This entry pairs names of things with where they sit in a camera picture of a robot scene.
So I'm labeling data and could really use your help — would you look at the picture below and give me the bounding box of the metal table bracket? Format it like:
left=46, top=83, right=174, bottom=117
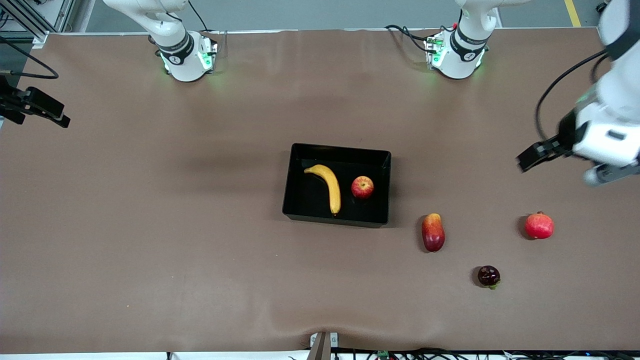
left=309, top=331, right=339, bottom=360

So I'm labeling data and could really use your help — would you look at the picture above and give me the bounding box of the dark purple mangosteen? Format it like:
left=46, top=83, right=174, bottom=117
left=477, top=265, right=501, bottom=290

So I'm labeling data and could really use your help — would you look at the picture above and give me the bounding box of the black arm base cable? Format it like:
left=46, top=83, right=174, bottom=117
left=187, top=0, right=228, bottom=48
left=385, top=24, right=458, bottom=53

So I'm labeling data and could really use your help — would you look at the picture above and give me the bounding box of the yellow banana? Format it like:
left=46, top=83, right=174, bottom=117
left=303, top=164, right=342, bottom=217

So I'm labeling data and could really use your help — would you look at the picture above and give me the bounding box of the black right arm base cable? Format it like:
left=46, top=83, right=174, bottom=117
left=187, top=0, right=228, bottom=48

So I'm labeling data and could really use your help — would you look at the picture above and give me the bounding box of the black left arm base cable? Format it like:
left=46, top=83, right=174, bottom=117
left=385, top=24, right=458, bottom=53

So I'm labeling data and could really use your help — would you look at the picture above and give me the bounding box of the red yellow mango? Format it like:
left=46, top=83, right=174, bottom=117
left=421, top=213, right=446, bottom=253

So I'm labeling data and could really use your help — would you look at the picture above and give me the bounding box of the red pomegranate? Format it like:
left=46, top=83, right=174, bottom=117
left=524, top=211, right=555, bottom=240

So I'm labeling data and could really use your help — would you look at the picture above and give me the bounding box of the red yellow apple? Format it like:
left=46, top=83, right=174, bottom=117
left=350, top=175, right=375, bottom=200

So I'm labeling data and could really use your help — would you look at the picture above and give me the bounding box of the black plastic box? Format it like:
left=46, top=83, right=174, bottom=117
left=281, top=142, right=392, bottom=229

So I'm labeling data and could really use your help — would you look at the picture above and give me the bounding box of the aluminium frame profile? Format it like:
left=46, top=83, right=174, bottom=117
left=0, top=0, right=96, bottom=48

